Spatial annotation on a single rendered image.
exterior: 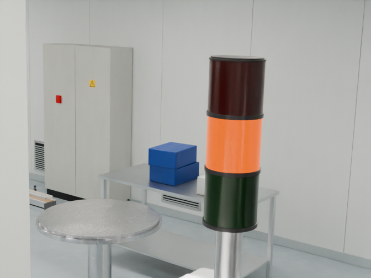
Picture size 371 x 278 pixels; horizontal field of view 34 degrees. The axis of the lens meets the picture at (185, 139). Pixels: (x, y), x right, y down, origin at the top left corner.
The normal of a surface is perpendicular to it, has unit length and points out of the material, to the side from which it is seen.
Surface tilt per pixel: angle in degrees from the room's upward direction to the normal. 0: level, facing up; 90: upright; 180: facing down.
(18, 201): 90
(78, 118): 90
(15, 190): 90
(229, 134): 90
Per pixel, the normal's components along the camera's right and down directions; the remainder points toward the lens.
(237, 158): 0.07, 0.19
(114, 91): 0.80, 0.14
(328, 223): -0.59, 0.14
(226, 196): -0.24, 0.18
